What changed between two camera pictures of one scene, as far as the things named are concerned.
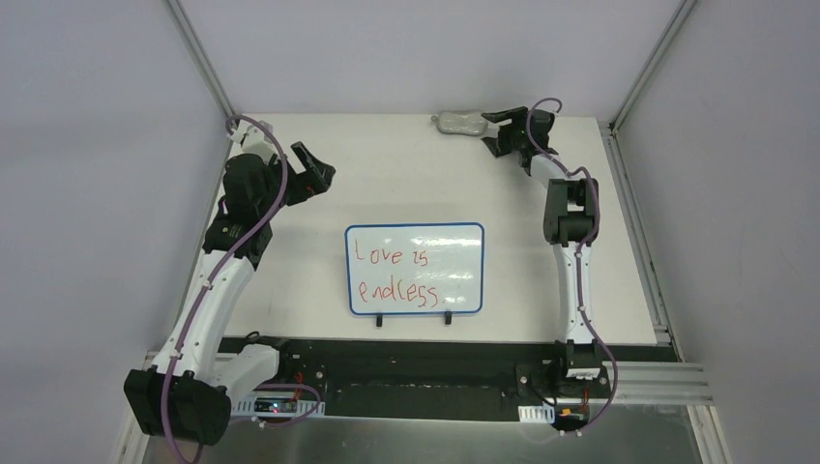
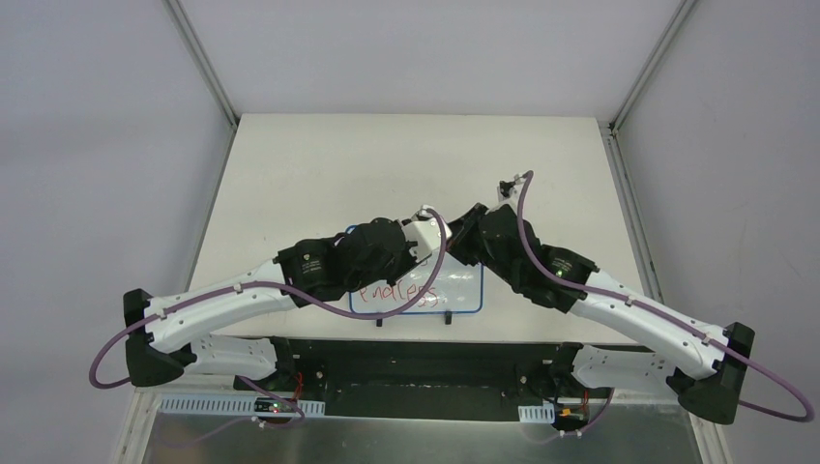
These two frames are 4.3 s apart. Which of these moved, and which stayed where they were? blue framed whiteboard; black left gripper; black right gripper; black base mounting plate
Moved: black left gripper; black right gripper
Stayed: blue framed whiteboard; black base mounting plate
